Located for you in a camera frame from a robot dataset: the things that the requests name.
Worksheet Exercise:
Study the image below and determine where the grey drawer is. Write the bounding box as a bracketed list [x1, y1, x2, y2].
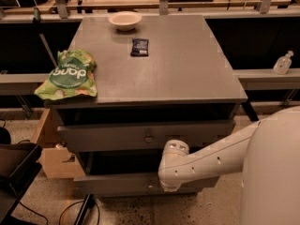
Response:
[57, 120, 235, 152]
[73, 147, 220, 197]

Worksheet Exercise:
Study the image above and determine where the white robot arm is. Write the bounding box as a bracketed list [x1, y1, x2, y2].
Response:
[158, 106, 300, 225]

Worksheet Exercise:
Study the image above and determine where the grey drawer cabinet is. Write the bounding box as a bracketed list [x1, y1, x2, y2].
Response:
[43, 14, 248, 200]

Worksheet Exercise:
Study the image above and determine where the grey top drawer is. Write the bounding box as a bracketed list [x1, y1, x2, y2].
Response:
[57, 120, 235, 152]

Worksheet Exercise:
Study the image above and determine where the dark blue snack packet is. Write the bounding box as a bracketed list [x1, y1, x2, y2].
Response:
[130, 38, 149, 56]

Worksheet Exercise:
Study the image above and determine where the green snack bag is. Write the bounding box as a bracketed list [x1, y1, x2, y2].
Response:
[35, 50, 97, 100]

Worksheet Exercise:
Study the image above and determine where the white bowl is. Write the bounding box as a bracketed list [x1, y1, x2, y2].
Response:
[109, 11, 142, 31]

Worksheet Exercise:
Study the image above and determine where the wooden box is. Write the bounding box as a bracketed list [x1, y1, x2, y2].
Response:
[31, 109, 84, 179]

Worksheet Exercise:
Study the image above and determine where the wooden workbench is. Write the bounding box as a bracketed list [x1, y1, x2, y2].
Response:
[0, 0, 300, 16]

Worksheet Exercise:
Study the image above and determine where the black floor cable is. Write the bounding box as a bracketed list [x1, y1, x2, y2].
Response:
[19, 199, 101, 225]

